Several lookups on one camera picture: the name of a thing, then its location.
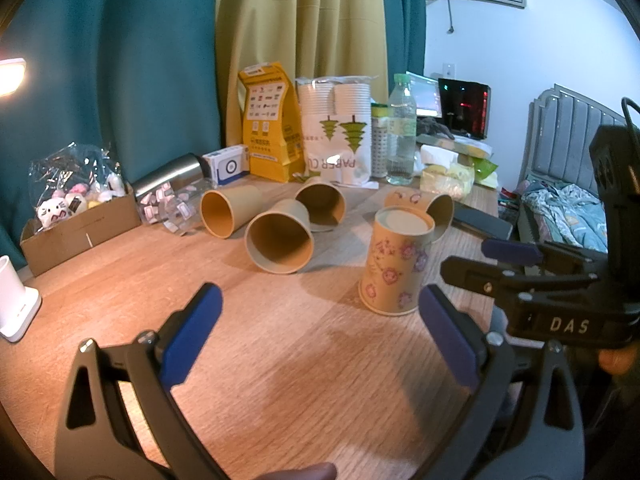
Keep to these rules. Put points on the green and white perforated box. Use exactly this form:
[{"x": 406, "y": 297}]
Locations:
[{"x": 379, "y": 145}]

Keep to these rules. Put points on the white device on stand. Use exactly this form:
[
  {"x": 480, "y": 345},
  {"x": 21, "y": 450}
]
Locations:
[{"x": 12, "y": 300}]

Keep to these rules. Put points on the clear plastic water bottle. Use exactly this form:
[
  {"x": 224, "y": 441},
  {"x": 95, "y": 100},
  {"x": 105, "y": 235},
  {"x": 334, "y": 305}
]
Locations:
[{"x": 401, "y": 135}]

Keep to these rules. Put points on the person's right hand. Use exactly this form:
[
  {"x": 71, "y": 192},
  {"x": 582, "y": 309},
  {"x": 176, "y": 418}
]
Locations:
[{"x": 620, "y": 360}]

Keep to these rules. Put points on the white and blue small box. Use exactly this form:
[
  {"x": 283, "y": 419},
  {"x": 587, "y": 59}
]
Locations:
[{"x": 227, "y": 164}]

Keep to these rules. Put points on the grey padded headboard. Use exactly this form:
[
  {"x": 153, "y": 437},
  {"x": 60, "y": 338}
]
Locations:
[{"x": 565, "y": 135}]

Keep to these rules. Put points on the bagged pack of paper cups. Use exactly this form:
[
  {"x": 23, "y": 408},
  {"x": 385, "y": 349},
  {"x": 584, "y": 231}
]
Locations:
[{"x": 335, "y": 130}]

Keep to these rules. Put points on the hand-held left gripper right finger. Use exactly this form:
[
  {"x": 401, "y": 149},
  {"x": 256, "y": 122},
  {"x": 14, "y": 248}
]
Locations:
[{"x": 450, "y": 340}]

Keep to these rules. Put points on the person's left hand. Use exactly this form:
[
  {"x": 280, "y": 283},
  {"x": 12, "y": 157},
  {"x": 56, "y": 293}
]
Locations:
[{"x": 300, "y": 472}]

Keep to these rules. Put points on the floral blue blanket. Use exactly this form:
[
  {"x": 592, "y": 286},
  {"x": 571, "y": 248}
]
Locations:
[{"x": 565, "y": 215}]

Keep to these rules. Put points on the white tissue pack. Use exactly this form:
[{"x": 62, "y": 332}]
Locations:
[{"x": 437, "y": 154}]

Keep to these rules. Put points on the floral brown paper cup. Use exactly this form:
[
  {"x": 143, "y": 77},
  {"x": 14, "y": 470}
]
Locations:
[
  {"x": 415, "y": 199},
  {"x": 397, "y": 265}
]

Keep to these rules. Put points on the green plastic packet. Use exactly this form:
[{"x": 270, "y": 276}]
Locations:
[{"x": 485, "y": 170}]

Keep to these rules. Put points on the white wall socket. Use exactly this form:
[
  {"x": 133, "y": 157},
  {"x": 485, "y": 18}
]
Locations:
[{"x": 450, "y": 70}]

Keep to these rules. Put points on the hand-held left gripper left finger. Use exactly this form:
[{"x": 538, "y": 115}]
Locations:
[{"x": 192, "y": 330}]

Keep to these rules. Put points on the stainless steel thermos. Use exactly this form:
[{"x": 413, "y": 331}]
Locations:
[{"x": 167, "y": 175}]

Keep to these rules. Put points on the plain brown paper cup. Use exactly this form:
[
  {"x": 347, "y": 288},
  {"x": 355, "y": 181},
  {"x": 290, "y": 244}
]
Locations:
[
  {"x": 235, "y": 205},
  {"x": 320, "y": 202},
  {"x": 277, "y": 242}
]

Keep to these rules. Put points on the clear bag of plush toys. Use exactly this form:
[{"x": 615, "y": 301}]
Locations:
[{"x": 75, "y": 190}]

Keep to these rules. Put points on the black computer case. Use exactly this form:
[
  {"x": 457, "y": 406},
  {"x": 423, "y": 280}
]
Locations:
[{"x": 465, "y": 107}]

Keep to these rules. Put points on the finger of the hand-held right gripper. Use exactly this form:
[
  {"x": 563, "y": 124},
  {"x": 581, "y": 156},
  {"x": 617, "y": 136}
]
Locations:
[
  {"x": 510, "y": 251},
  {"x": 480, "y": 275}
]

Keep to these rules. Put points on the glowing wall lamp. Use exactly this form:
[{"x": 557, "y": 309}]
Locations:
[{"x": 10, "y": 77}]

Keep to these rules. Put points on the yellow curtain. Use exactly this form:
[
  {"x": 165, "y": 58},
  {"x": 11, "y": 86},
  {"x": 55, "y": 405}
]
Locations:
[{"x": 300, "y": 20}]

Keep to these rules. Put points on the yellow sponge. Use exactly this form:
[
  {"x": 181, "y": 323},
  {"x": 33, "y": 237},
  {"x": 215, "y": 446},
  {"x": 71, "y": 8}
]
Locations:
[{"x": 475, "y": 147}]

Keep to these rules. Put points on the yellow printed carton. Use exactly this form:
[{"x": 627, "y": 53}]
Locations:
[{"x": 267, "y": 125}]

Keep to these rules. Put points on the clear bag of small packets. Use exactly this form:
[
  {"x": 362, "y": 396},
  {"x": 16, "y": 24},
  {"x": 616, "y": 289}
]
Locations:
[{"x": 172, "y": 210}]

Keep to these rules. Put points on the black flat tablet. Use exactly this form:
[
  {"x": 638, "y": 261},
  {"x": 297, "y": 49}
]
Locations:
[{"x": 482, "y": 222}]

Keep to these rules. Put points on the air conditioner pipe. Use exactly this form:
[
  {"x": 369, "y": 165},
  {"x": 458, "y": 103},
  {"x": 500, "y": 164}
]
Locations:
[{"x": 451, "y": 15}]

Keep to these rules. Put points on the yellow plastic packet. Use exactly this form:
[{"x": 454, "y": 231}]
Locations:
[{"x": 447, "y": 180}]

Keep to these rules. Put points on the cardboard box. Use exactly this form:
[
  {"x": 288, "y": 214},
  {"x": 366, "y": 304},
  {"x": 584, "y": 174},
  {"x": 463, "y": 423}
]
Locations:
[{"x": 80, "y": 235}]

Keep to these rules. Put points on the lit computer screen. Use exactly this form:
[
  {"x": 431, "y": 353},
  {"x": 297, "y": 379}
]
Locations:
[{"x": 427, "y": 95}]

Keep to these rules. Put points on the teal curtain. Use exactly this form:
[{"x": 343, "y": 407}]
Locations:
[
  {"x": 115, "y": 60},
  {"x": 402, "y": 20}
]

